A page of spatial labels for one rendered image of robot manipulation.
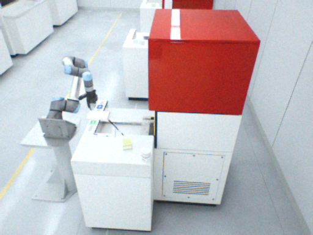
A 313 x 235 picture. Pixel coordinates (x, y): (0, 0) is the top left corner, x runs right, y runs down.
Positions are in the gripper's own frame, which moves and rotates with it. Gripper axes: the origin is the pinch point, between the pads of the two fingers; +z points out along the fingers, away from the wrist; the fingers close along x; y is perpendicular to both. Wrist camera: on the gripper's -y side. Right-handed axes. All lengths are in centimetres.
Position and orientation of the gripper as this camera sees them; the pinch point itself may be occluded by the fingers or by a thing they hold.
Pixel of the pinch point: (90, 109)
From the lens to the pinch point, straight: 238.6
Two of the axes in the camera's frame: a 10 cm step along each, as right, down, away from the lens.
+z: 0.0, 8.1, 5.8
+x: 0.7, -5.8, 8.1
